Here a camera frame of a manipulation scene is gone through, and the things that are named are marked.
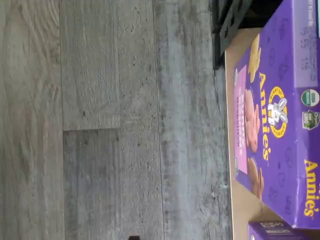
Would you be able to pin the wooden shelf board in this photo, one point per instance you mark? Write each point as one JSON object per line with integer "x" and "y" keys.
{"x": 243, "y": 210}

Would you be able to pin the purple box pink patch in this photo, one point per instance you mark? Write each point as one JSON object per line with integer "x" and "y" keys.
{"x": 275, "y": 125}

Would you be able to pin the black metal shelf frame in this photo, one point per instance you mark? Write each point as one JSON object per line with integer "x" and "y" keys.
{"x": 230, "y": 25}

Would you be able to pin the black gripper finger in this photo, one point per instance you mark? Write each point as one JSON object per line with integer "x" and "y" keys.
{"x": 135, "y": 238}

